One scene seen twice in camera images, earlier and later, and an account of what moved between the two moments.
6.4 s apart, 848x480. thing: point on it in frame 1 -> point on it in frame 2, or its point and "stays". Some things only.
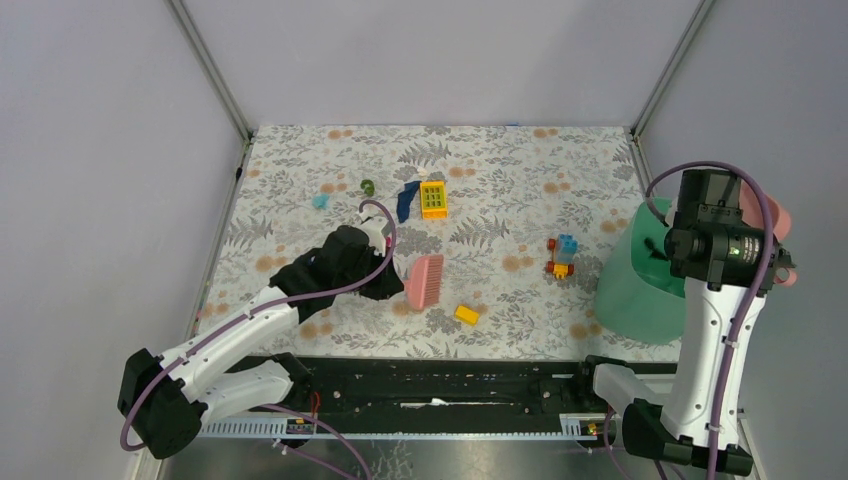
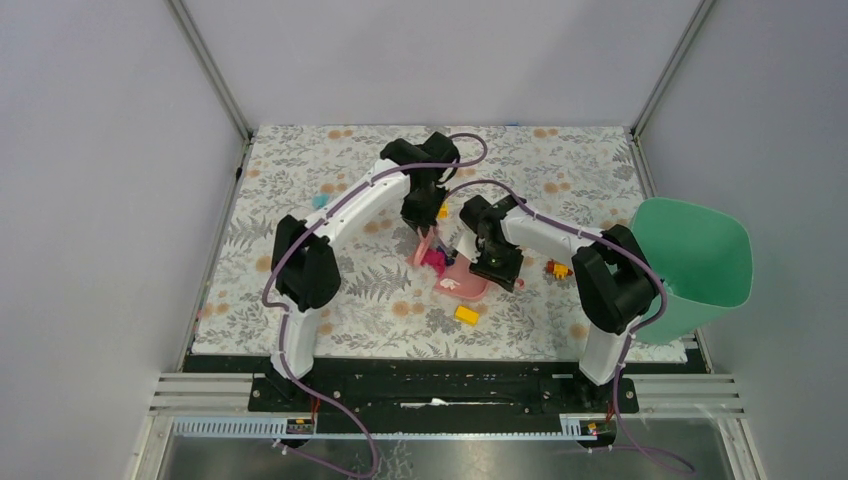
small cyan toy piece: (321, 201) stays
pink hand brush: (425, 281) -> (422, 244)
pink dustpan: (752, 212) -> (454, 276)
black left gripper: (387, 286) -> (424, 220)
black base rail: (421, 387) stays
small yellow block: (466, 315) stays
